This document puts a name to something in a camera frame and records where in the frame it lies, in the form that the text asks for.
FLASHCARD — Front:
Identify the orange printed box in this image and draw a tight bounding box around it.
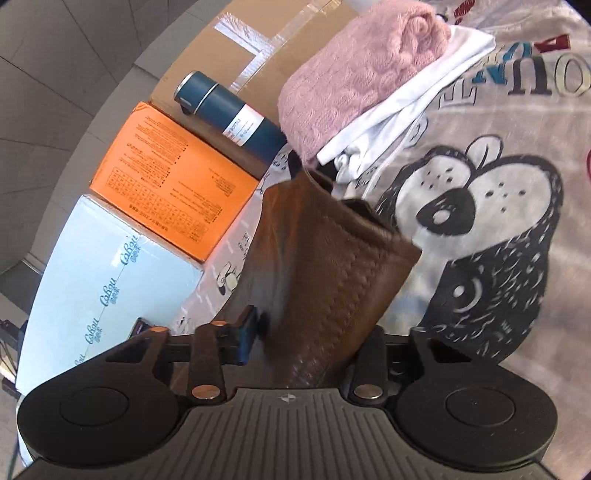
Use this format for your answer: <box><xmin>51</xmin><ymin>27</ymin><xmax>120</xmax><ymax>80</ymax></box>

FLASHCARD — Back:
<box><xmin>89</xmin><ymin>102</ymin><xmax>260</xmax><ymax>265</ymax></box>

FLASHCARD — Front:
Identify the brown cardboard box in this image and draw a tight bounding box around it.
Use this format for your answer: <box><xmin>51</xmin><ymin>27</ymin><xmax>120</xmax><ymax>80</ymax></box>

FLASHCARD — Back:
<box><xmin>148</xmin><ymin>0</ymin><xmax>366</xmax><ymax>182</ymax></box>

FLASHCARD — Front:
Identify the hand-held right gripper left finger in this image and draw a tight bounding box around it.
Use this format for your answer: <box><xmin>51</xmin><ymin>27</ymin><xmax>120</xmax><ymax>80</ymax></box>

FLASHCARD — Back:
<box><xmin>105</xmin><ymin>305</ymin><xmax>260</xmax><ymax>401</ymax></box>

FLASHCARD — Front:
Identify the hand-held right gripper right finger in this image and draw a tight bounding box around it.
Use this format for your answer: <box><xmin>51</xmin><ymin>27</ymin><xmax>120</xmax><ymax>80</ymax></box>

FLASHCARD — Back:
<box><xmin>352</xmin><ymin>324</ymin><xmax>463</xmax><ymax>401</ymax></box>

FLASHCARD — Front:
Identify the light blue printed carton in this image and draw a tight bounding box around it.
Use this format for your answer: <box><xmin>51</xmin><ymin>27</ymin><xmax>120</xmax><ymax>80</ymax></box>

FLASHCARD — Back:
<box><xmin>14</xmin><ymin>194</ymin><xmax>205</xmax><ymax>396</ymax></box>

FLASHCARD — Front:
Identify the brown leather pouch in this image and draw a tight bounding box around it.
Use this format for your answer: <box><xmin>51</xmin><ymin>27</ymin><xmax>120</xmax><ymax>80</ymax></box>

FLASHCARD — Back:
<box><xmin>233</xmin><ymin>167</ymin><xmax>423</xmax><ymax>389</ymax></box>

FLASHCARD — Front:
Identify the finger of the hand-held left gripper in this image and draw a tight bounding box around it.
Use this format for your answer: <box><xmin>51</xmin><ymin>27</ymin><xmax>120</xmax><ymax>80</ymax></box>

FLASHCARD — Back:
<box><xmin>342</xmin><ymin>198</ymin><xmax>399</xmax><ymax>234</ymax></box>

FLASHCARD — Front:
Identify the grey cartoon printed bed sheet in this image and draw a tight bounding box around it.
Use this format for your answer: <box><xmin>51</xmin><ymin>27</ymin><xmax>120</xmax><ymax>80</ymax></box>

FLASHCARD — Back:
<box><xmin>173</xmin><ymin>0</ymin><xmax>591</xmax><ymax>386</ymax></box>

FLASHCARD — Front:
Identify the pink knitted garment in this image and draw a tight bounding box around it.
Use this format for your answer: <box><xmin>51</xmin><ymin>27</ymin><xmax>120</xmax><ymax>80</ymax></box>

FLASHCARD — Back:
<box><xmin>278</xmin><ymin>0</ymin><xmax>451</xmax><ymax>168</ymax></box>

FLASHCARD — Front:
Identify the white garment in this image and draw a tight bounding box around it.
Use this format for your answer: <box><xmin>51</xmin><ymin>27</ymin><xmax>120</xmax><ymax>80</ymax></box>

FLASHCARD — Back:
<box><xmin>316</xmin><ymin>23</ymin><xmax>498</xmax><ymax>186</ymax></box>

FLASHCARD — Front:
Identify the dark blue vacuum bottle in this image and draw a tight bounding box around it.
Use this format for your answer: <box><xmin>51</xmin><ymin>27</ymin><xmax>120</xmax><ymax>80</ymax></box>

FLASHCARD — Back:
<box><xmin>173</xmin><ymin>70</ymin><xmax>288</xmax><ymax>167</ymax></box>

